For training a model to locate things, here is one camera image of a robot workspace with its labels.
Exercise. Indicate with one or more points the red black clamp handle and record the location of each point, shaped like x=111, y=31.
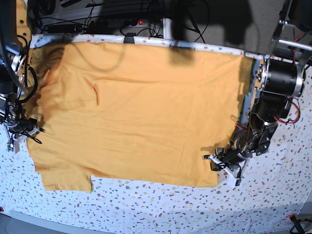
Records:
x=297, y=228

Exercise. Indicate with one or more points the yellow orange T-shirt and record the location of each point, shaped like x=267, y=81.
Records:
x=136, y=112

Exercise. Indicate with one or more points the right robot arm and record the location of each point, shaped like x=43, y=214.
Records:
x=18, y=80

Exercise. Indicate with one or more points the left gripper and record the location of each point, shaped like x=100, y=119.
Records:
x=232, y=161

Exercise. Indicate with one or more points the white table leg post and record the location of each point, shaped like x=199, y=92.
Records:
x=167, y=28

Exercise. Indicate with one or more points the black table clamp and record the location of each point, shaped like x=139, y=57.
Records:
x=129, y=38

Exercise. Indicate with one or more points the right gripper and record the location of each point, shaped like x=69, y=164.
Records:
x=19, y=129

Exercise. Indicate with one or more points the black power adapter bar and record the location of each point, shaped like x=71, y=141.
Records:
x=64, y=28

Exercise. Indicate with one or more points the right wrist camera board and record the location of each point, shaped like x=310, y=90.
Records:
x=13, y=147

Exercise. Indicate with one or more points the white power strip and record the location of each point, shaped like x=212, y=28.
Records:
x=116, y=23

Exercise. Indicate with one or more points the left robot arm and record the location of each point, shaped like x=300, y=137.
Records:
x=281, y=79

